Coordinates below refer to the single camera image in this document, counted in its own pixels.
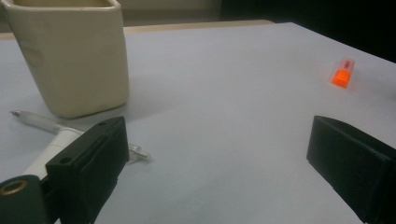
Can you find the black curtain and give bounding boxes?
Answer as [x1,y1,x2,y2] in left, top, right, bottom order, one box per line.
[219,0,396,63]

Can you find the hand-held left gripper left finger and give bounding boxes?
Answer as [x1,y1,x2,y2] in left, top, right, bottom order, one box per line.
[45,116,130,224]

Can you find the orange highlighter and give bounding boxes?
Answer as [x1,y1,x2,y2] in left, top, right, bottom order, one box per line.
[330,58,356,89]

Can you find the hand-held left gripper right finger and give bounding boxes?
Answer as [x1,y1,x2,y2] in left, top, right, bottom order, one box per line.
[306,115,396,224]

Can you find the clear plastic pen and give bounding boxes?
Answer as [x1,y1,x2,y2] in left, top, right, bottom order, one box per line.
[8,109,151,163]

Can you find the white table cover sheet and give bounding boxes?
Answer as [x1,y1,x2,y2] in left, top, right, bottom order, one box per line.
[0,21,396,224]

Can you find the white pen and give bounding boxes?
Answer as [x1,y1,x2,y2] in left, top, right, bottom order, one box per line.
[22,128,85,181]

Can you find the cream ceramic pen holder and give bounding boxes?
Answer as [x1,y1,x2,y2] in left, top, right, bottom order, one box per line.
[0,0,130,119]

